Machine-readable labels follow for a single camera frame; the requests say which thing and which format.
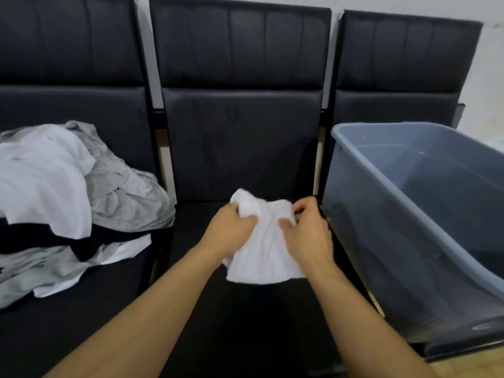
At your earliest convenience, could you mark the white garment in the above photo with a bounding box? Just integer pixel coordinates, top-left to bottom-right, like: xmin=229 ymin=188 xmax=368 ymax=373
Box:
xmin=0 ymin=124 xmax=97 ymax=240

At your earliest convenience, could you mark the person's left hand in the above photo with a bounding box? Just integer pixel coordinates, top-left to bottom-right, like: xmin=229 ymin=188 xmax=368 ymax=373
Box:
xmin=198 ymin=202 xmax=259 ymax=260

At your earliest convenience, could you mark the person's right forearm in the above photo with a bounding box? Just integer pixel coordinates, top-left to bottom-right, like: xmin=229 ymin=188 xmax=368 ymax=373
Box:
xmin=305 ymin=259 xmax=440 ymax=378

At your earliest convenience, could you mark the blue-grey plastic bin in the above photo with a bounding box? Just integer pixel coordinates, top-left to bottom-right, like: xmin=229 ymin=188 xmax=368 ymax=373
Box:
xmin=322 ymin=121 xmax=504 ymax=345

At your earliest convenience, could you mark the gray metal bench armrest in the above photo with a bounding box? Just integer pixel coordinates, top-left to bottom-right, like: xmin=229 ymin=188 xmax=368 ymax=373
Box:
xmin=451 ymin=102 xmax=466 ymax=129

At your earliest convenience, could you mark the person's left forearm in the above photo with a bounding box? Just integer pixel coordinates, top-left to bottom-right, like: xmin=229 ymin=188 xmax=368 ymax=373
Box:
xmin=43 ymin=246 xmax=229 ymax=378

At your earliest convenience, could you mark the person's right hand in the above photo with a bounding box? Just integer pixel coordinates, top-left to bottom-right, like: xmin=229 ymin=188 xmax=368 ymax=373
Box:
xmin=278 ymin=195 xmax=335 ymax=272

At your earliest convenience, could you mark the white tank top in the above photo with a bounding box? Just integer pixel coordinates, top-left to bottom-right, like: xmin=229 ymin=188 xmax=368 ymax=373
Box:
xmin=222 ymin=187 xmax=308 ymax=285

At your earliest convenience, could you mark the grey tank top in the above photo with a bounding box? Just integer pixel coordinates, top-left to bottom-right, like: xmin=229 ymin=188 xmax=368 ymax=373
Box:
xmin=0 ymin=233 xmax=152 ymax=310

